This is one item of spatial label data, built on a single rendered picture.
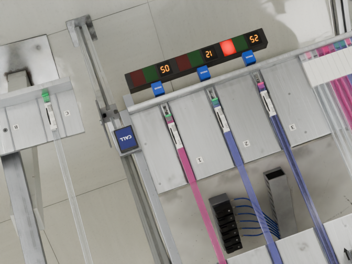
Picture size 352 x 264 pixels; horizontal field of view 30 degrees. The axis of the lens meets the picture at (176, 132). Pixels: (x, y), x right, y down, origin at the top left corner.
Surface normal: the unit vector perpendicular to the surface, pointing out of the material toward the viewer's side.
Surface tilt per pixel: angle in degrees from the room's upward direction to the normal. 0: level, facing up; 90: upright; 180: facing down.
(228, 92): 43
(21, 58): 0
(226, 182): 0
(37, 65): 0
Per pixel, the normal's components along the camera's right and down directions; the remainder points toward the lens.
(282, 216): 0.23, 0.44
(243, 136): 0.00, -0.25
